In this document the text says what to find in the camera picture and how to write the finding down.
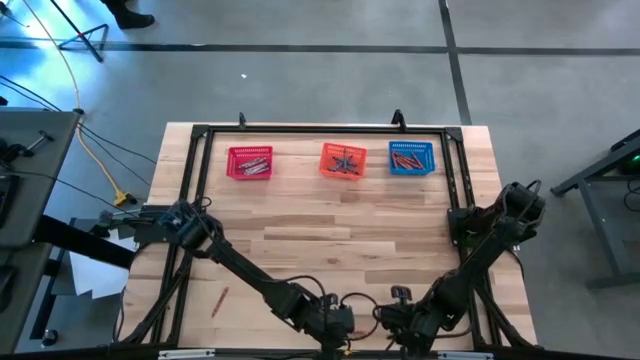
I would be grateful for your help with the orange plastic basket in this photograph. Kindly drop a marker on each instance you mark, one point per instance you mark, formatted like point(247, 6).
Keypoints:
point(360, 172)

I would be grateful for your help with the black table clamp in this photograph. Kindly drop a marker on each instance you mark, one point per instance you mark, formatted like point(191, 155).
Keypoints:
point(398, 118)
point(242, 119)

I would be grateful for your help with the black desk device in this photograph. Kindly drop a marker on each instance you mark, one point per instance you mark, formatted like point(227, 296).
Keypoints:
point(7, 197)

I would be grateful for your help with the gray desk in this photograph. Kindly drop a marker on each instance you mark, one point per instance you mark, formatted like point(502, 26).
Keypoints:
point(50, 165)

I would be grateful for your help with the white paper sheet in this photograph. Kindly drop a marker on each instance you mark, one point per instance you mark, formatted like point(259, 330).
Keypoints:
point(95, 272)

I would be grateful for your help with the blue plastic basket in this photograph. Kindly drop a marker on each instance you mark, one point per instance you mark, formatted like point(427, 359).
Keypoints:
point(430, 150)

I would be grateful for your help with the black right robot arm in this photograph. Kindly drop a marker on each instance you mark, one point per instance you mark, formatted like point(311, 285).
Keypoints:
point(480, 250)

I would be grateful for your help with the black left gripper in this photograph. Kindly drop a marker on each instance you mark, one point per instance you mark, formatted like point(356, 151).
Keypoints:
point(335, 322)

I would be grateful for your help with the black desk beam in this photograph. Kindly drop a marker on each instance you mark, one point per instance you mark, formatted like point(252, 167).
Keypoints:
point(85, 242)

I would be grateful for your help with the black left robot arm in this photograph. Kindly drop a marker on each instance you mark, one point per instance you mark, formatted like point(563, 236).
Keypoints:
point(240, 262)

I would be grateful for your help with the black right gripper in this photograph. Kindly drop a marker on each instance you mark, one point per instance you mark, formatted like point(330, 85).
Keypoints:
point(407, 325)

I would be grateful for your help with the black aluminium table frame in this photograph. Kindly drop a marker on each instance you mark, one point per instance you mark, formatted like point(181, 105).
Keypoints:
point(325, 130)

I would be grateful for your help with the red plastic basket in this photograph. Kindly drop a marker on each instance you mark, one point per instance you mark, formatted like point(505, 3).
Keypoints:
point(232, 152)

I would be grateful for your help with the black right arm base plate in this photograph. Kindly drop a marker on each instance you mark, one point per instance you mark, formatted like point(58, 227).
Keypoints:
point(457, 225)

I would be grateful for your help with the silver metal bracket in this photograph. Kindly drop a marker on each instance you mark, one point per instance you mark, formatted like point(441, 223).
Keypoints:
point(465, 355)
point(186, 354)

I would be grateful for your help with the black tripod stand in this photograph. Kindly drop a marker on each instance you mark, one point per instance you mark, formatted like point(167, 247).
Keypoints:
point(76, 30)

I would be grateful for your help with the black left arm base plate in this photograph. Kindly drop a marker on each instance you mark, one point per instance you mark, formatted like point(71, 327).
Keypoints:
point(147, 232)

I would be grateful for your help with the person's black shoe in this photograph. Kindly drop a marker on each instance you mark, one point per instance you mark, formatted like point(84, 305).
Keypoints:
point(132, 19)

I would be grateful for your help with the black caster wheel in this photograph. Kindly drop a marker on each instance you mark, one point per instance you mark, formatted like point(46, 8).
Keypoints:
point(49, 337)

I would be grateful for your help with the gray metal table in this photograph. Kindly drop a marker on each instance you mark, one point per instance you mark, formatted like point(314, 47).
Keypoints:
point(600, 230)

